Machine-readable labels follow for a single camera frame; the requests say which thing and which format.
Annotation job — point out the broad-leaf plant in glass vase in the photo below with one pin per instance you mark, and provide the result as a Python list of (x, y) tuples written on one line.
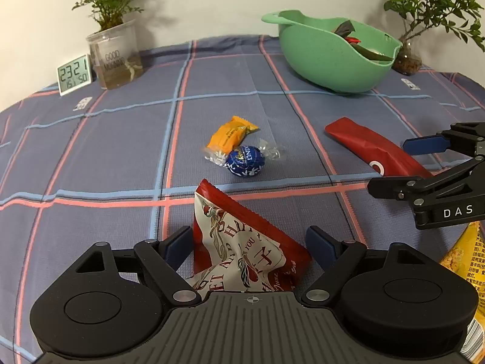
[(459, 17)]

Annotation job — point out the yellow chips bag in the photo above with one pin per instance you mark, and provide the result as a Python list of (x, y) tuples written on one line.
[(466, 259)]

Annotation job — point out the red white printed snack bag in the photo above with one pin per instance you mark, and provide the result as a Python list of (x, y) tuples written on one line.
[(236, 250)]

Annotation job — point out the dark red packet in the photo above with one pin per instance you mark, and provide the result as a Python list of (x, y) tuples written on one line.
[(377, 151)]

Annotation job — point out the small orange candy packet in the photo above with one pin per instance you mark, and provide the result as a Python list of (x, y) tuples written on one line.
[(230, 135)]

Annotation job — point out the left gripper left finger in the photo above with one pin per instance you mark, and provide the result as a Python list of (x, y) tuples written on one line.
[(111, 301)]

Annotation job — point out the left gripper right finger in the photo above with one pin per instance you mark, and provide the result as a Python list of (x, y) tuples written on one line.
[(397, 302)]

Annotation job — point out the blue plaid tablecloth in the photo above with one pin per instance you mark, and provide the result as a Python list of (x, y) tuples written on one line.
[(122, 165)]

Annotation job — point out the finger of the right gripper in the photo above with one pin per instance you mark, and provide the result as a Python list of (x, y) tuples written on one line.
[(426, 145), (464, 179)]

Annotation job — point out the blue foil chocolate ball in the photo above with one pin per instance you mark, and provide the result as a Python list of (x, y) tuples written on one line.
[(247, 160)]

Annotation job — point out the white digital clock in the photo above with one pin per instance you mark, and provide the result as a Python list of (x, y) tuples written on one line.
[(74, 74)]

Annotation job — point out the fine-leaf plant in white cup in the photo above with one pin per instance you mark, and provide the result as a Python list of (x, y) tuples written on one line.
[(113, 49)]

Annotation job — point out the green plastic bowl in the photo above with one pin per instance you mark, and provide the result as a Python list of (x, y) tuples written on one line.
[(318, 55)]

